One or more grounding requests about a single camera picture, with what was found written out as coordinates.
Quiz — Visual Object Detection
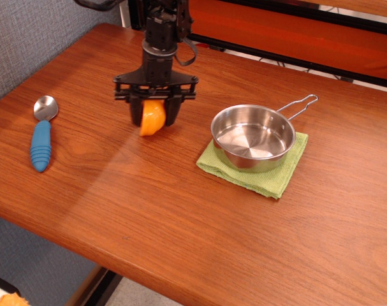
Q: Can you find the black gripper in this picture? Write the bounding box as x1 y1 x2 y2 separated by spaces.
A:
113 48 198 127

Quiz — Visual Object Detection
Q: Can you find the orange plastic half orange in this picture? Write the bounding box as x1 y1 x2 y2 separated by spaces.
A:
140 99 166 136

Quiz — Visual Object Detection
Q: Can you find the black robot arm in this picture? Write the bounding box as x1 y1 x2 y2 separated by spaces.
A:
113 1 199 127

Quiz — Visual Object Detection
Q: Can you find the small steel saucepan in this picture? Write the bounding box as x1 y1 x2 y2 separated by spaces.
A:
210 94 319 173

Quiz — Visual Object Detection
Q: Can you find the green folded cloth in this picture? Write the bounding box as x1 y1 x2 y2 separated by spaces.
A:
196 133 309 200

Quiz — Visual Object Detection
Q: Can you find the orange toy in basket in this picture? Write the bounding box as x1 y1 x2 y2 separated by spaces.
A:
0 293 29 306

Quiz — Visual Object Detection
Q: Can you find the blue handled metal spoon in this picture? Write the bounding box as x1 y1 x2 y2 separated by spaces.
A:
30 96 59 172

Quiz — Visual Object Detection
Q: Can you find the orange panel black frame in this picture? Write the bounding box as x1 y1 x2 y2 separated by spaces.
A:
126 0 387 92

